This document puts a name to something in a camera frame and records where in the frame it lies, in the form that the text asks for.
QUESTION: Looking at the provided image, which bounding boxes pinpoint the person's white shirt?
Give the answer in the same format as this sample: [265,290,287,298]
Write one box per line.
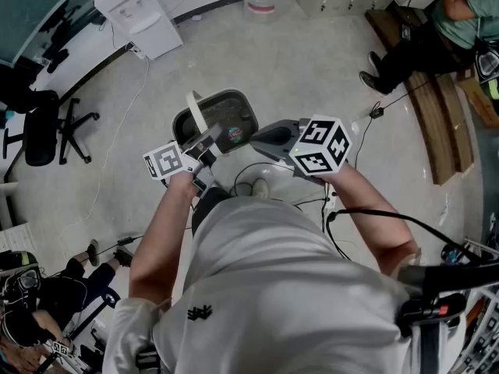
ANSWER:
[103,196,469,374]

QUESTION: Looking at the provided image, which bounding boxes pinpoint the person's black trousers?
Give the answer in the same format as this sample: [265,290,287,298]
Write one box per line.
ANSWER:
[190,187,235,238]

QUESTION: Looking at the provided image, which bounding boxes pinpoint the white floor cable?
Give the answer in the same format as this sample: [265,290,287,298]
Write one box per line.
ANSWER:
[58,55,151,259]

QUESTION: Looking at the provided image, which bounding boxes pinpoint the white curved counter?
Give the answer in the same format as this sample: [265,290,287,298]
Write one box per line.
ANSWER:
[30,0,250,103]

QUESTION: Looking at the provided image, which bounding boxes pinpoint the person's right shoe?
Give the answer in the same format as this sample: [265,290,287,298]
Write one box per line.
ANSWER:
[251,178,271,200]

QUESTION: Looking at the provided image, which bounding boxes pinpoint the white power strip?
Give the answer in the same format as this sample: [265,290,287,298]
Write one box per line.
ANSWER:
[324,183,338,210]

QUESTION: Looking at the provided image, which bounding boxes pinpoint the person's right forearm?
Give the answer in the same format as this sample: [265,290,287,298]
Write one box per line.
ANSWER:
[322,161,417,277]

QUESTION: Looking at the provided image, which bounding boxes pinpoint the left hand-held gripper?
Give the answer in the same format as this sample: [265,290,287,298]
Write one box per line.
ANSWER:
[143,124,227,201]

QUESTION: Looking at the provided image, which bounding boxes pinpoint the white water dispenser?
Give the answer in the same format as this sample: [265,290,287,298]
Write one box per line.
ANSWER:
[93,0,184,61]

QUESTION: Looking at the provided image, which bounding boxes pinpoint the black harness cable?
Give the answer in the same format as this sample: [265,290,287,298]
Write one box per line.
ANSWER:
[325,207,485,265]

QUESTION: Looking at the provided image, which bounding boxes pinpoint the grey trash bin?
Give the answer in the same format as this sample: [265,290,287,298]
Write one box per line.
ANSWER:
[171,87,260,157]

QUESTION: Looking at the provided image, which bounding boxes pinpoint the wooden bench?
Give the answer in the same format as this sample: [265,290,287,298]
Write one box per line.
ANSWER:
[364,8,477,186]

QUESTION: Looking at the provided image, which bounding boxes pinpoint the black office chair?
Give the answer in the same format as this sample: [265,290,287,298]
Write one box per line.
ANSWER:
[22,90,101,168]

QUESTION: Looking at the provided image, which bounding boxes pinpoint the black chest harness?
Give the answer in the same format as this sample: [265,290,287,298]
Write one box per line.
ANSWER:
[395,261,499,374]

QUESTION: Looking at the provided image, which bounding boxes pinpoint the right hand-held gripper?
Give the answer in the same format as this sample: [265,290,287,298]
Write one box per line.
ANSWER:
[250,115,353,178]

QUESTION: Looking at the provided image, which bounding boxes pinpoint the person's left forearm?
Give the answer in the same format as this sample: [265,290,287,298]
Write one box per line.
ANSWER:
[128,169,204,307]

